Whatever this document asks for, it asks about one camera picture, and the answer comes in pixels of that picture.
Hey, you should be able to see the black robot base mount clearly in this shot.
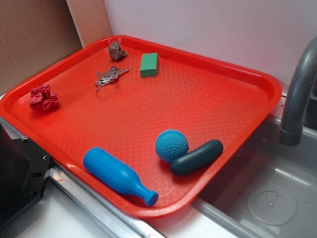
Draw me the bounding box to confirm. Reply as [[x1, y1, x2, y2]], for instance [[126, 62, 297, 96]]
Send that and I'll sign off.
[[0, 126, 53, 229]]

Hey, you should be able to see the grey toy faucet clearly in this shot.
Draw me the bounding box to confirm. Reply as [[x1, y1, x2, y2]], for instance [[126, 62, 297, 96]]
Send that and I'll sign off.
[[279, 38, 317, 146]]

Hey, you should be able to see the blue plastic bottle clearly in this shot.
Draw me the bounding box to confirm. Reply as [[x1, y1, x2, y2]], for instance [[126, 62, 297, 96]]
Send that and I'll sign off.
[[83, 147, 159, 206]]

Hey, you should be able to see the dark green toy cucumber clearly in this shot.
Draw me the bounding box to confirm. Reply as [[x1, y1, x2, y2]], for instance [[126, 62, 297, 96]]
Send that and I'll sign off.
[[170, 139, 223, 176]]

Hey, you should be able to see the green rectangular block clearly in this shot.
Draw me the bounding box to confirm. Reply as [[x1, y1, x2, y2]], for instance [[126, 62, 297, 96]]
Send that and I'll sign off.
[[140, 53, 158, 77]]

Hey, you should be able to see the bunch of silver keys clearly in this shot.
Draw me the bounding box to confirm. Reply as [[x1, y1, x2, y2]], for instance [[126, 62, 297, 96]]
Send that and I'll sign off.
[[95, 66, 130, 92]]

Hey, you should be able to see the brown cardboard panel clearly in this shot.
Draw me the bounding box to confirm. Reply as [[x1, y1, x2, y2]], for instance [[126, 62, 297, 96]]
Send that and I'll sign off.
[[0, 0, 112, 94]]

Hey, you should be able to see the crumpled red paper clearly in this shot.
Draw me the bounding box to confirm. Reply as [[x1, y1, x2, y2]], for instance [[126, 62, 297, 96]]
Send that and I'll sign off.
[[29, 85, 59, 111]]

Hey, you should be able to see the brown rock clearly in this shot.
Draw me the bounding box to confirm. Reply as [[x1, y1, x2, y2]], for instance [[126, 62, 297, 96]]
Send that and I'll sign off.
[[107, 41, 128, 61]]

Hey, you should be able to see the blue dimpled ball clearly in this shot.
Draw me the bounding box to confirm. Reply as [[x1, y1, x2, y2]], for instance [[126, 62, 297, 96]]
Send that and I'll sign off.
[[155, 129, 189, 163]]

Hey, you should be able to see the red plastic tray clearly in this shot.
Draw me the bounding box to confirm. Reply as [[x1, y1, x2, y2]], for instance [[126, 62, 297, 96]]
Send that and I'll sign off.
[[0, 36, 282, 218]]

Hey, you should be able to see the grey toy sink basin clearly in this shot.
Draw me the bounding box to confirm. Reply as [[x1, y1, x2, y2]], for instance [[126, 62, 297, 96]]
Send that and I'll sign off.
[[193, 116, 317, 238]]

